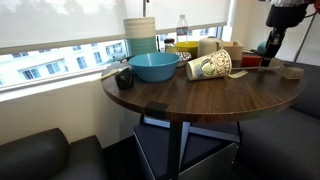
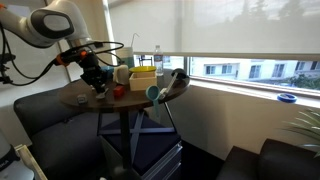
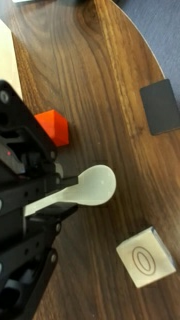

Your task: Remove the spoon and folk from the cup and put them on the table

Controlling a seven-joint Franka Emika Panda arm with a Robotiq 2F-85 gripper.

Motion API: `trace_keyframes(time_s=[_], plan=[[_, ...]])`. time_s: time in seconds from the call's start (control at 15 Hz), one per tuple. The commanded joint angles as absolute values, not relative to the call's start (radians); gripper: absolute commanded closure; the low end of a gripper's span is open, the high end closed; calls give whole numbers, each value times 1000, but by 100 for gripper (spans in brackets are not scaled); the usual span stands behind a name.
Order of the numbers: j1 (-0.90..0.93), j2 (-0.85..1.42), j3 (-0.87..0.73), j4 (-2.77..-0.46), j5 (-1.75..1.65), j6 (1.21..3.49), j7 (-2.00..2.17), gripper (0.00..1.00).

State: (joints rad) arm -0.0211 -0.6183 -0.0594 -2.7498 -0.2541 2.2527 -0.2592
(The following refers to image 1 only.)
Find cream disposable fork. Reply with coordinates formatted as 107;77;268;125
231;65;282;72

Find small pale wooden cube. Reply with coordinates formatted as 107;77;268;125
281;65;306;81

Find light teal scoop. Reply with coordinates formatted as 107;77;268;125
256;40;269;57

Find white roller blind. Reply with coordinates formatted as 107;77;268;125
0;0;232;56

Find black metal table legs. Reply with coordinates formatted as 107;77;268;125
139;114;243;180

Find yellow bowl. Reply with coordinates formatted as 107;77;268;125
174;40;201;61

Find black head cream handle tool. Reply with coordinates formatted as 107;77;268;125
99;67;135;91

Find glass window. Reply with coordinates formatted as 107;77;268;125
0;25;225;95

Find red orange block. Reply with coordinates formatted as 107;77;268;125
240;54;263;68

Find clear plastic water bottle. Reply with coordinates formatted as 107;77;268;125
175;13;190;44

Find white mug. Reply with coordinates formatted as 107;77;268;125
196;36;224;59

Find small dark lid jar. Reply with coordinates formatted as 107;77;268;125
163;37;177;55

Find cream wooden box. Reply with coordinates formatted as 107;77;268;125
220;40;245;68

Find white teal striped container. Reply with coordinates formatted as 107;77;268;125
122;16;158;57

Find blue plastic bowl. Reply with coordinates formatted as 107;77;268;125
127;51;181;84

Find patterned white paper cup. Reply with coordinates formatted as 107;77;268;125
184;48;233;82

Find black leather sofa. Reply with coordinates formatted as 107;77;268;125
0;127;108;180

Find dark grey fabric sofa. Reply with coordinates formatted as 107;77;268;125
235;59;320;180

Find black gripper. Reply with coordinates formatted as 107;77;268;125
260;3;310;67

